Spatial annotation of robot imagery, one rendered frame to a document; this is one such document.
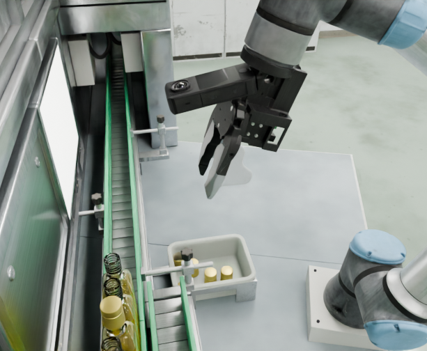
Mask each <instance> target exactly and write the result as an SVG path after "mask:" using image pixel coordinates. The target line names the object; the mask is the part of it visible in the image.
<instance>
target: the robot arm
mask: <svg viewBox="0 0 427 351"><path fill-rule="evenodd" d="M320 20H321V21H323V22H325V23H328V24H330V25H332V26H335V27H338V28H340V29H343V30H345V31H348V32H351V33H353V34H356V35H358V36H361V37H363V38H367V39H369V40H372V41H374V42H377V45H386V46H388V47H391V48H392V49H394V50H395V51H396V52H398V53H399V54H400V55H401V56H402V57H403V58H405V59H406V60H407V61H409V62H410V63H411V64H412V65H413V66H414V67H416V68H417V69H418V70H420V71H421V72H422V73H424V74H425V75H426V76H427V0H260V1H259V3H258V6H257V9H256V11H255V13H254V16H253V19H252V21H251V24H250V26H249V29H248V32H247V34H246V37H245V39H244V43H245V45H244V46H243V48H242V51H241V53H240V58H241V59H242V60H243V61H244V62H245V63H241V64H238V65H233V66H230V67H227V68H222V69H219V70H214V71H211V72H206V73H203V74H200V75H195V76H192V77H187V78H184V79H179V80H176V81H171V82H168V83H166V85H165V88H164V90H165V93H166V100H167V102H168V106H169V109H170V111H171V113H172V114H174V115H176V114H181V113H185V112H187V111H192V110H195V109H200V108H203V107H208V106H211V105H214V104H216V106H215V108H214V109H213V111H212V114H211V116H210V120H209V122H208V126H207V128H206V131H205V135H204V140H203V143H202V146H201V152H200V155H199V162H198V167H199V173H200V175H201V176H204V174H205V172H206V170H207V168H208V165H209V163H210V160H211V158H214V160H213V163H212V167H211V169H210V170H209V174H208V179H207V180H206V182H205V184H204V187H205V192H206V196H207V198H208V199H212V198H213V196H214V195H215V194H216V193H217V192H218V190H219V188H220V187H222V186H227V185H243V184H247V183H248V182H249V181H250V180H251V178H252V172H251V170H250V169H248V168H247V167H246V166H245V165H244V164H243V159H244V155H245V149H244V147H243V146H241V142H243V143H248V145H249V146H255V147H259V148H262V149H263V150H269V151H272V152H277V150H278V148H279V146H280V144H281V142H282V140H283V138H284V136H285V134H286V132H287V130H288V128H289V126H290V124H291V122H292V118H291V117H290V116H289V115H288V113H289V111H290V109H291V107H292V105H293V103H294V101H295V98H296V97H297V94H298V93H299V91H300V89H301V87H302V84H303V83H304V80H305V79H306V76H307V75H308V74H307V72H306V71H304V70H301V67H300V65H299V64H300V61H301V59H302V57H303V55H304V53H305V51H306V48H307V46H308V44H309V42H310V40H311V38H312V35H313V33H314V31H315V30H316V27H317V25H318V23H319V21H320ZM277 127H282V128H284V130H283V132H282V134H281V136H280V138H279V141H278V143H277V144H275V143H270V142H268V141H271V142H274V140H275V138H276V135H274V132H273V130H274V129H276V128H277ZM405 259H406V249H405V246H404V245H403V243H402V242H401V241H400V240H399V239H398V238H396V237H394V236H393V235H390V234H388V233H386V232H384V231H379V230H375V229H366V230H362V231H360V232H358V233H357V234H356V235H355V236H354V237H353V239H352V241H351V242H350V244H349V249H348V251H347V254H346V256H345V258H344V261H343V264H342V266H341V269H340V271H339V272H338V273H337V274H336V275H335V276H333V277H332V278H331V279H330V280H329V281H328V282H327V285H326V286H325V289H324V293H323V300H324V303H325V306H326V308H327V310H328V311H329V313H330V314H331V315H332V316H333V317H334V318H335V319H336V320H338V321H339V322H341V323H342V324H344V325H346V326H349V327H352V328H355V329H365V330H366V332H367V334H368V338H369V340H370V341H371V342H372V344H374V345H375V346H376V347H378V348H381V349H383V350H391V351H404V350H412V349H415V348H419V347H421V346H423V345H425V344H427V246H426V247H425V248H424V249H423V250H422V251H421V252H420V253H419V254H418V255H417V256H416V257H415V258H414V259H413V260H412V261H411V262H410V263H409V264H408V265H407V266H406V267H404V268H403V262H404V261H405Z"/></svg>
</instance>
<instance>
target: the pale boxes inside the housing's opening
mask: <svg viewBox="0 0 427 351"><path fill-rule="evenodd" d="M88 40H89V42H90V44H91V46H92V42H91V35H90V34H89V33H87V34H86V36H82V35H81V34H73V35H69V38H68V46H69V50H70V56H71V60H72V66H73V70H74V74H75V80H76V84H77V86H88V85H95V69H96V66H95V59H94V56H93V55H92V54H91V53H90V49H89V45H88ZM121 42H122V48H123V58H124V64H125V72H139V71H143V62H142V55H141V42H140V35H139V31H121ZM92 47H93V46H92Z"/></svg>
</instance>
